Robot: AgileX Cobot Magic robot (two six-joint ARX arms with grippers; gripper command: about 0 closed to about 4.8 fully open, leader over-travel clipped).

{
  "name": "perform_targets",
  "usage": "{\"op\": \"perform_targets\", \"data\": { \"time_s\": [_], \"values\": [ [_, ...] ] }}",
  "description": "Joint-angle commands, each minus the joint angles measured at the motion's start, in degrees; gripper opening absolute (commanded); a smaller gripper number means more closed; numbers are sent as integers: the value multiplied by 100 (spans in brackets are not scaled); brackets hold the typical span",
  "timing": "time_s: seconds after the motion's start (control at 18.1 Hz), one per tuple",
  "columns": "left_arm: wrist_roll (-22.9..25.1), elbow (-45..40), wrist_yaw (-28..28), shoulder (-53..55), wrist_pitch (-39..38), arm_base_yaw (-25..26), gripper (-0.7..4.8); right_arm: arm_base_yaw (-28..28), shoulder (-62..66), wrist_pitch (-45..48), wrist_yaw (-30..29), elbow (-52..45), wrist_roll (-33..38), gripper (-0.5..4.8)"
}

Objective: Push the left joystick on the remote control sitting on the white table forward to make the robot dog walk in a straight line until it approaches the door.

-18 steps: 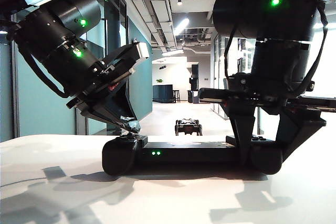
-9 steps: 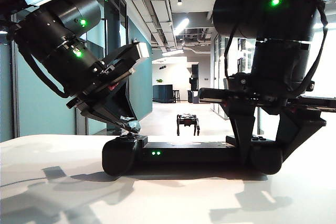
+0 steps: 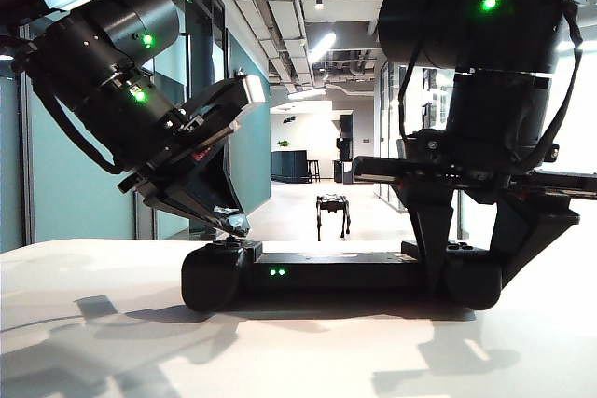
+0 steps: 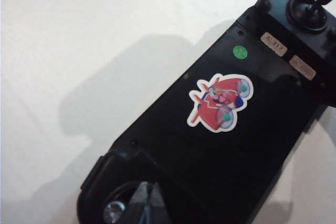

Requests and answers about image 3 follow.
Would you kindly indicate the black wall ornament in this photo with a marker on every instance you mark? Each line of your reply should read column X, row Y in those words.
column 240, row 72

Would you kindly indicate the wooden bar stool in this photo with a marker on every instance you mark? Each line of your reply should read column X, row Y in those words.
column 313, row 169

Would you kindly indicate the black kiosk machine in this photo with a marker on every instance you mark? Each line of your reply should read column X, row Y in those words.
column 345, row 137

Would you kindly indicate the dark bar counter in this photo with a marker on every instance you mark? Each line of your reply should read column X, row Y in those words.
column 287, row 165

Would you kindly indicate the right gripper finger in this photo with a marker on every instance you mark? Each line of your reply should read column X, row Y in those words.
column 431, row 230
column 527, row 235

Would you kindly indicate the silver-ended left wrist camera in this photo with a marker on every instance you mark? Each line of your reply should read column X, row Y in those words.
column 219, row 100

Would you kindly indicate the black handheld remote controller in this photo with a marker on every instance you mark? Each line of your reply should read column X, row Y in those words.
column 326, row 272

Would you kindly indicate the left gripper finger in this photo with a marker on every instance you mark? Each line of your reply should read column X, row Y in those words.
column 219, row 183
column 196, row 204

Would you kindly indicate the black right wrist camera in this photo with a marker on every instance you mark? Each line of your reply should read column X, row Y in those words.
column 426, row 144

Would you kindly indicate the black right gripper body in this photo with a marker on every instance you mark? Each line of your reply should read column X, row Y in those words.
column 466, row 179

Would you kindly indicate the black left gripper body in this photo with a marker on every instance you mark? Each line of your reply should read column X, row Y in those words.
column 172, row 165

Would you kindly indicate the green potted plant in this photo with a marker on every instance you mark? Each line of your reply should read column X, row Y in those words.
column 283, row 144

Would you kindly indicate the linear ceiling light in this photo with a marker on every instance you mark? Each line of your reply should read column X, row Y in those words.
column 322, row 47
column 307, row 93

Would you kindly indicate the black quadruped robot dog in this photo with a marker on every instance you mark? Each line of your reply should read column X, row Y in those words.
column 332, row 204

